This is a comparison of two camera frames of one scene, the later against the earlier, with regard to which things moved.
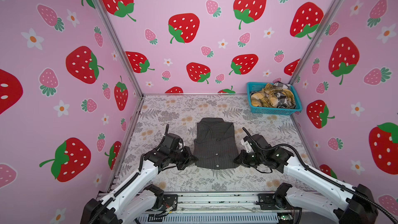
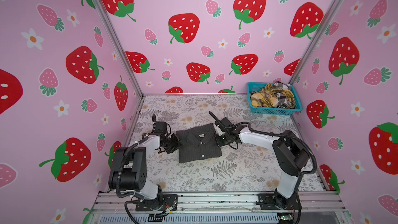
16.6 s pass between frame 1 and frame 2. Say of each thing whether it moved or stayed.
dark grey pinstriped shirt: moved
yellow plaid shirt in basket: stayed
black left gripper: moved
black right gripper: moved
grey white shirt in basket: stayed
